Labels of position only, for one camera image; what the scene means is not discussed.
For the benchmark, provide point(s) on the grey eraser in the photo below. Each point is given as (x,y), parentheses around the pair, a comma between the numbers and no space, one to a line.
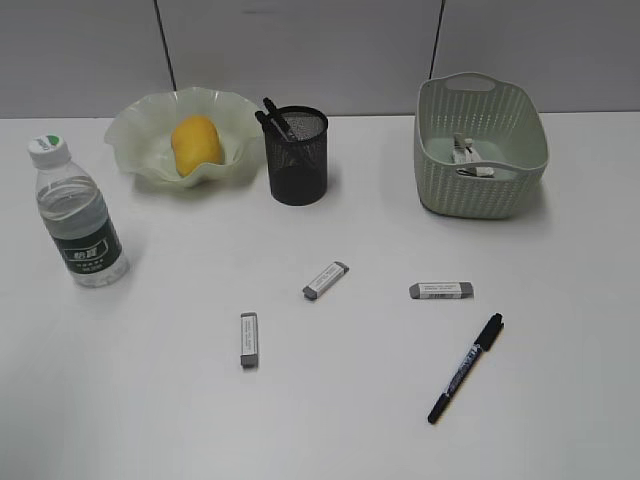
(249,356)
(441,290)
(327,278)

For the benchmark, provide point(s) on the black marker pen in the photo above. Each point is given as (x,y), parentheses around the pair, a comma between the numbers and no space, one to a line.
(279,121)
(269,128)

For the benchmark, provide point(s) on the yellow mango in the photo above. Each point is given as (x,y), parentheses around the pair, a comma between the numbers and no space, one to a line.
(195,141)

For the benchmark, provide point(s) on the white waste paper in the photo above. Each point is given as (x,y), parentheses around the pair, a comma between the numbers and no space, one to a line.
(464,154)

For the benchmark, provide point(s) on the black marker pen slanted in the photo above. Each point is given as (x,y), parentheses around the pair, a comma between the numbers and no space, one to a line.
(481,345)

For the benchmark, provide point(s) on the clear water bottle green label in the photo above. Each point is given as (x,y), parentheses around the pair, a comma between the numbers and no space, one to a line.
(75,214)

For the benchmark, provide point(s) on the black mesh pen holder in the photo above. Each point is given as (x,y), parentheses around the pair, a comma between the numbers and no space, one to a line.
(298,172)

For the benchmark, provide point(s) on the pale green ruffled plate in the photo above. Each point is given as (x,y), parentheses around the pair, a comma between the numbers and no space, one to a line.
(140,135)

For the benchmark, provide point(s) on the pale green woven basket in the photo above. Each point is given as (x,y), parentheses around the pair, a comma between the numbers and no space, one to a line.
(507,132)

